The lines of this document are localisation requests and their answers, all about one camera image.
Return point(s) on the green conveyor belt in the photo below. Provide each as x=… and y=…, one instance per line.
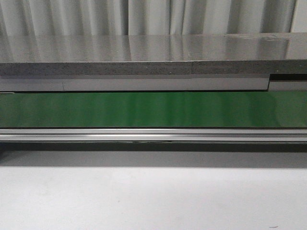
x=154, y=109

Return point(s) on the grey stone bench slab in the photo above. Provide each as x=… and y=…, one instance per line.
x=209, y=62

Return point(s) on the aluminium conveyor frame rail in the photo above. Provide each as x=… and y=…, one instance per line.
x=156, y=134

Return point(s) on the white pleated curtain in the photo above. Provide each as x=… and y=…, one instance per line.
x=151, y=17

